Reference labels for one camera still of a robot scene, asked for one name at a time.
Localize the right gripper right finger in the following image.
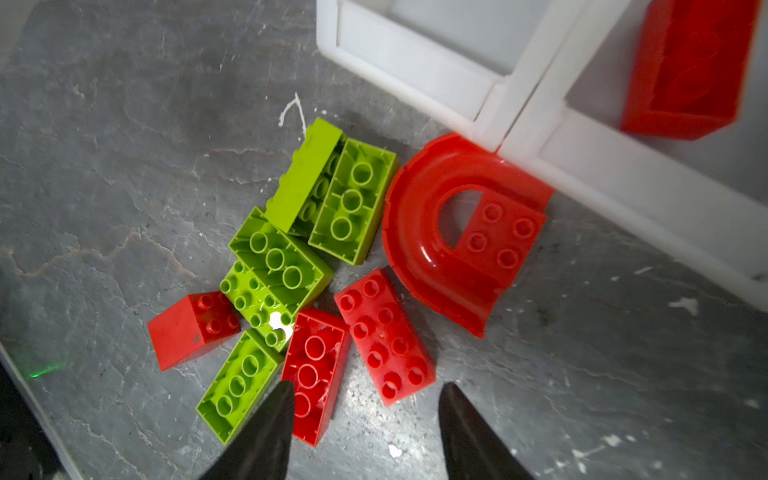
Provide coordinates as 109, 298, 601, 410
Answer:
438, 382, 534, 480

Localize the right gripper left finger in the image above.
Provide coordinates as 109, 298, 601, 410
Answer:
201, 380, 295, 479

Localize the red brick bottom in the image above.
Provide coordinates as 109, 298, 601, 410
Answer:
621, 0, 761, 140

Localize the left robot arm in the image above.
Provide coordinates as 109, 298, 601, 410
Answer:
1, 367, 68, 480

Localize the green brick bottom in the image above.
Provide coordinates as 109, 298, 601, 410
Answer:
196, 329, 284, 445

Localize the red brick centre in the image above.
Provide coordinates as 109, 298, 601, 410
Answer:
281, 308, 351, 447

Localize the green studded brick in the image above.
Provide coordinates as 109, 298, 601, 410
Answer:
220, 260, 295, 352

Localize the small red square brick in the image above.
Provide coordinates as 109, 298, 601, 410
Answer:
147, 292, 241, 371

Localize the red brick under arch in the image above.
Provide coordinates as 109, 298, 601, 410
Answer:
334, 269, 436, 406

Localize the red curved arch piece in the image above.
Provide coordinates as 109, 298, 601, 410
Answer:
382, 134, 553, 338

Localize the green brick middle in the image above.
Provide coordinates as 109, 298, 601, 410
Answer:
229, 207, 334, 314

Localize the green brick top left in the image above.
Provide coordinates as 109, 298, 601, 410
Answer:
265, 119, 346, 239

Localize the green brick top right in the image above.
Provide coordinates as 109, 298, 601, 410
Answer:
309, 139, 399, 265

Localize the middle white bin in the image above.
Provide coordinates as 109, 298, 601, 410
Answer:
498, 1, 767, 310

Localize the white bin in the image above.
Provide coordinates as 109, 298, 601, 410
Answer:
498, 1, 767, 310
316, 0, 631, 152

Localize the left white bin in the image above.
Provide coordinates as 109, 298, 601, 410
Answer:
316, 0, 631, 152

